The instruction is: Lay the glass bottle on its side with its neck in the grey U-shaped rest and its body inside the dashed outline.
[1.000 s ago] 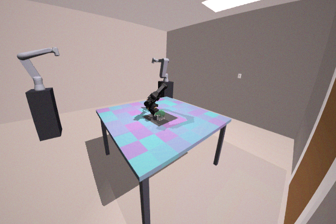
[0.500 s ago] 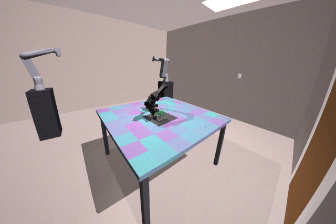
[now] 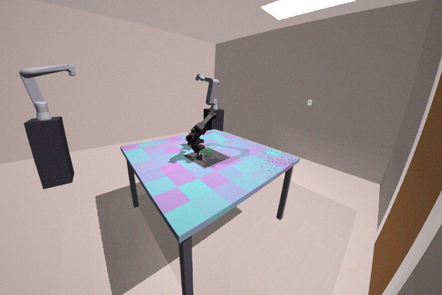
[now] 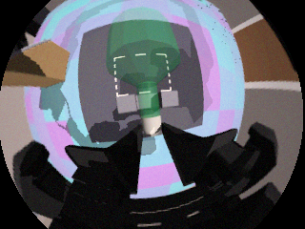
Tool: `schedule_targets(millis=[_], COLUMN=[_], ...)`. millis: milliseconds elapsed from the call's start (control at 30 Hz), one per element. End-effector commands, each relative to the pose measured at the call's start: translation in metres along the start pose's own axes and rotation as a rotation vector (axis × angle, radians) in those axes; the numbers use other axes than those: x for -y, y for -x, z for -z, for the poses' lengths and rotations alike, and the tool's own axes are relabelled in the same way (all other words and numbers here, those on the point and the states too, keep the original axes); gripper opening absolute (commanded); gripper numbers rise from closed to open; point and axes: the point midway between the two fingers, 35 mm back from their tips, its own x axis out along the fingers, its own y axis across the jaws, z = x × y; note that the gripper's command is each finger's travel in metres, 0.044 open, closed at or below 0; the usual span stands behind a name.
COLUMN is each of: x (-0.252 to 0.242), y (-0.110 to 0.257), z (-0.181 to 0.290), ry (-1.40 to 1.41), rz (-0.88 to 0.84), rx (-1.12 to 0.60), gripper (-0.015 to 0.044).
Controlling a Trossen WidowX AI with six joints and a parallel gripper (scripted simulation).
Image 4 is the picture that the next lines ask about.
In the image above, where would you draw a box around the green glass bottle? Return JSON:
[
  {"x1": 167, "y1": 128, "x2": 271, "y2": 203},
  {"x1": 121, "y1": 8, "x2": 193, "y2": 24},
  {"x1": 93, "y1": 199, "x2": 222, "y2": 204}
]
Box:
[{"x1": 106, "y1": 8, "x2": 180, "y2": 136}]

